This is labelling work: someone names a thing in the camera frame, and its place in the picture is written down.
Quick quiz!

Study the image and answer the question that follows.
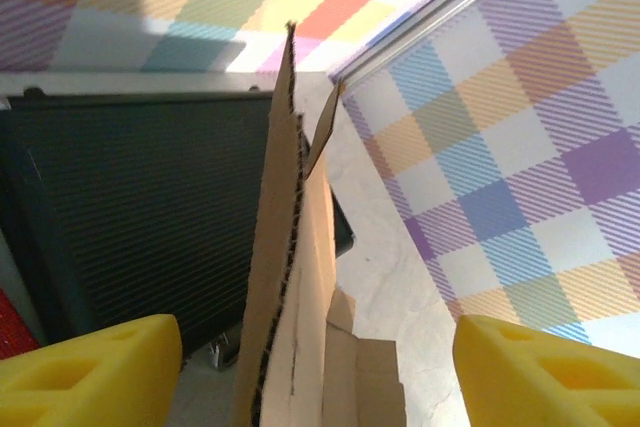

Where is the brown cardboard box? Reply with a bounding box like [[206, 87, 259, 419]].
[[232, 20, 407, 427]]

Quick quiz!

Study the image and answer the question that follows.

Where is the silver metal handle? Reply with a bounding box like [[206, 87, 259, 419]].
[[207, 339, 230, 372]]

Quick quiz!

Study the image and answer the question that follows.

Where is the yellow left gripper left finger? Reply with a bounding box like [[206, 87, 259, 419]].
[[0, 313, 183, 427]]

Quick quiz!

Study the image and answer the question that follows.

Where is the red cylinder with grey cap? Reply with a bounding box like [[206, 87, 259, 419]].
[[0, 289, 42, 362]]

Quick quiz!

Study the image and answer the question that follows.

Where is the black flat case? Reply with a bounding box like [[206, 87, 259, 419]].
[[0, 89, 357, 363]]

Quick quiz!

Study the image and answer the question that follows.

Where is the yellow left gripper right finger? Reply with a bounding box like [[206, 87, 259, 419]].
[[456, 313, 640, 427]]

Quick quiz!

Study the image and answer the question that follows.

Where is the aluminium frame post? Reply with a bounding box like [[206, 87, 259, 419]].
[[327, 0, 549, 93]]

